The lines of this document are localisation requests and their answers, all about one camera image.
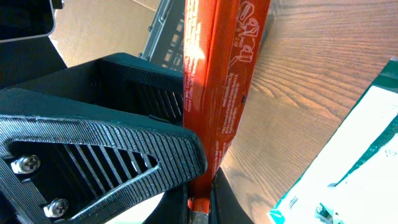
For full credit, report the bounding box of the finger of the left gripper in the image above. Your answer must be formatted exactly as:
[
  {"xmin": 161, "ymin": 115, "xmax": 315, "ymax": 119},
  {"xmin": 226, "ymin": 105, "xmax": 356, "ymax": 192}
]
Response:
[{"xmin": 1, "ymin": 88, "xmax": 207, "ymax": 223}]

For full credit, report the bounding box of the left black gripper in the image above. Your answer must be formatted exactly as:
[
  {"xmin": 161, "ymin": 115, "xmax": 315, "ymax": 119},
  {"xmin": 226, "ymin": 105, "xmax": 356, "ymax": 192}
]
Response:
[{"xmin": 1, "ymin": 37, "xmax": 183, "ymax": 126}]

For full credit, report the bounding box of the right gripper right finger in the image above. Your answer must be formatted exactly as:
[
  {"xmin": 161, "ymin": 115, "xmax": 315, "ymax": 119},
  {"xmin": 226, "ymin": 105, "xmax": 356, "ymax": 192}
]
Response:
[{"xmin": 210, "ymin": 168, "xmax": 254, "ymax": 224}]

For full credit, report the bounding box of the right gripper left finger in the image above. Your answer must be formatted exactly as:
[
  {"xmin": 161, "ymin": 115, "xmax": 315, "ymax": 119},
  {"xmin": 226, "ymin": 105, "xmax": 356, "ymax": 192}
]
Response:
[{"xmin": 143, "ymin": 184, "xmax": 188, "ymax": 224}]

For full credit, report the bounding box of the red coffee stick sachet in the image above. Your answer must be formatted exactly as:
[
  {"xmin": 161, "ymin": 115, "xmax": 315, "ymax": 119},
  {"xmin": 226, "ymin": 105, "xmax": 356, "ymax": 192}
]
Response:
[{"xmin": 183, "ymin": 0, "xmax": 270, "ymax": 214}]

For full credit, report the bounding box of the green white glove package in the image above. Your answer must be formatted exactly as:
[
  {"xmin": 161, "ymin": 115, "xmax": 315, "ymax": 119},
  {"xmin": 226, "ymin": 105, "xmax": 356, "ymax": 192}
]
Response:
[{"xmin": 267, "ymin": 57, "xmax": 397, "ymax": 224}]

